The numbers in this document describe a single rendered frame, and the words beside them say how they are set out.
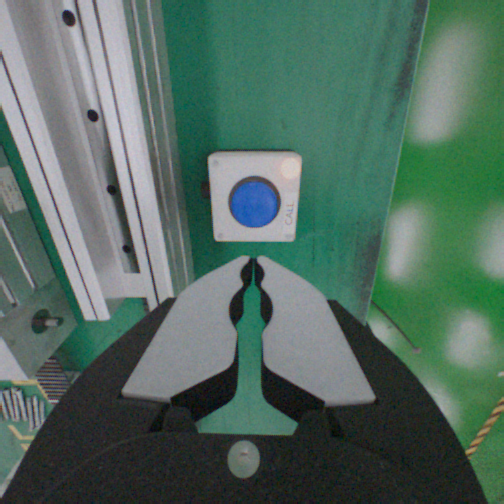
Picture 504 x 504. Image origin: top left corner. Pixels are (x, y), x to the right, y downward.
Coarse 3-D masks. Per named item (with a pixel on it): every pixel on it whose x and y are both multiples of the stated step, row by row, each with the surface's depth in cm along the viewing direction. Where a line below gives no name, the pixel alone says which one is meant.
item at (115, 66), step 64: (0, 0) 15; (64, 0) 17; (128, 0) 16; (0, 64) 16; (64, 64) 19; (128, 64) 16; (64, 128) 20; (128, 128) 18; (64, 192) 20; (128, 192) 20; (64, 256) 23; (128, 256) 26
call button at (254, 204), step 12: (240, 192) 21; (252, 192) 21; (264, 192) 21; (240, 204) 21; (252, 204) 21; (264, 204) 21; (276, 204) 21; (240, 216) 22; (252, 216) 22; (264, 216) 22
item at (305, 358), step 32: (288, 288) 10; (288, 320) 8; (320, 320) 8; (288, 352) 7; (320, 352) 7; (352, 352) 7; (288, 384) 6; (320, 384) 6; (352, 384) 6; (288, 416) 7
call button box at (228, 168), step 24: (216, 168) 21; (240, 168) 21; (264, 168) 21; (216, 192) 22; (288, 192) 22; (216, 216) 23; (288, 216) 23; (240, 240) 24; (264, 240) 24; (288, 240) 24
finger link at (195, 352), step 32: (192, 288) 10; (224, 288) 10; (192, 320) 8; (224, 320) 8; (160, 352) 7; (192, 352) 7; (224, 352) 7; (128, 384) 6; (160, 384) 6; (192, 384) 6; (224, 384) 7; (192, 416) 7
